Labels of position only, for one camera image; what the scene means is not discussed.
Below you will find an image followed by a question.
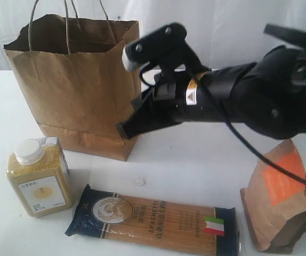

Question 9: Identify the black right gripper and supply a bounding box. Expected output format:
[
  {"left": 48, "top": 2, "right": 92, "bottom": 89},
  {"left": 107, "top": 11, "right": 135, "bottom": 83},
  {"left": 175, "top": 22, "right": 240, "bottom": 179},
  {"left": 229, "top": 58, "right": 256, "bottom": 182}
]
[{"left": 116, "top": 68, "right": 238, "bottom": 139}]

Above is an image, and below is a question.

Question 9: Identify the millet bottle with white cap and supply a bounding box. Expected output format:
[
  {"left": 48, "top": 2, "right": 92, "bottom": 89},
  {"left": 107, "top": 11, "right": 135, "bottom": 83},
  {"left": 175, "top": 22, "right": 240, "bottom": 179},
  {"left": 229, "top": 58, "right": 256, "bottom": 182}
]
[{"left": 6, "top": 137, "right": 74, "bottom": 217}]

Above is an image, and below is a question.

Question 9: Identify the white pebble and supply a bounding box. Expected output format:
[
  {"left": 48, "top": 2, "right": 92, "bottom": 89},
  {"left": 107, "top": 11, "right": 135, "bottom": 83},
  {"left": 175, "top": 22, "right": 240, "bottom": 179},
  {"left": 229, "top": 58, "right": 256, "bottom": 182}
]
[{"left": 135, "top": 177, "right": 146, "bottom": 187}]

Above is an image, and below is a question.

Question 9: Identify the brown paper shopping bag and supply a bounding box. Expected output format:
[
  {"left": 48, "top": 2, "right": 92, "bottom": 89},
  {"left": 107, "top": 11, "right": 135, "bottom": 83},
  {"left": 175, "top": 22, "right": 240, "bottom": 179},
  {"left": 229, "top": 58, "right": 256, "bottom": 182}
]
[{"left": 4, "top": 14, "right": 141, "bottom": 161}]

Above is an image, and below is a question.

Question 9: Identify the black cable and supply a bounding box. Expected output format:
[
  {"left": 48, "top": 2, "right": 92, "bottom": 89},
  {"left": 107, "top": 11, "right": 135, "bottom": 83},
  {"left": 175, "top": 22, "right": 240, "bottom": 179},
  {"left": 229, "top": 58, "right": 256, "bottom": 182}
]
[{"left": 139, "top": 63, "right": 306, "bottom": 193}]

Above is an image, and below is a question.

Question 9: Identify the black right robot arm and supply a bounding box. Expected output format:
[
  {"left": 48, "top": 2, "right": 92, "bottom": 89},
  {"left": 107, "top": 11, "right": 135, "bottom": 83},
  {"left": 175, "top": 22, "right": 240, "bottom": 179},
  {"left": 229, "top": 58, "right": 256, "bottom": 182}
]
[{"left": 116, "top": 22, "right": 306, "bottom": 139}]

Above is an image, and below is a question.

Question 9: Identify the kraft pouch with orange label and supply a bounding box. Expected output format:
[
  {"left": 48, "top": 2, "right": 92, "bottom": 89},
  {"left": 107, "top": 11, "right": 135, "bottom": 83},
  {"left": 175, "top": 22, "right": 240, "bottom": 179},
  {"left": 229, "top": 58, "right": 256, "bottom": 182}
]
[{"left": 239, "top": 138, "right": 306, "bottom": 253}]

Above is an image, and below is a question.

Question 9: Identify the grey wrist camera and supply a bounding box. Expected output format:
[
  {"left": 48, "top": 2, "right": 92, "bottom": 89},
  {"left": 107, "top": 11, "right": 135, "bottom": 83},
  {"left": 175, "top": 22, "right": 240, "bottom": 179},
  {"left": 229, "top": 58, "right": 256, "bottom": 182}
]
[{"left": 122, "top": 22, "right": 209, "bottom": 81}]

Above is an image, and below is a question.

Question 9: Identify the spaghetti package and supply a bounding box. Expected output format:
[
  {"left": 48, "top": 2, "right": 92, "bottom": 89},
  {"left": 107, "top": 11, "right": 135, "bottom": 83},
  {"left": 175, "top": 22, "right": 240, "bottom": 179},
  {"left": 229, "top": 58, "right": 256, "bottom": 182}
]
[{"left": 65, "top": 185, "right": 239, "bottom": 255}]

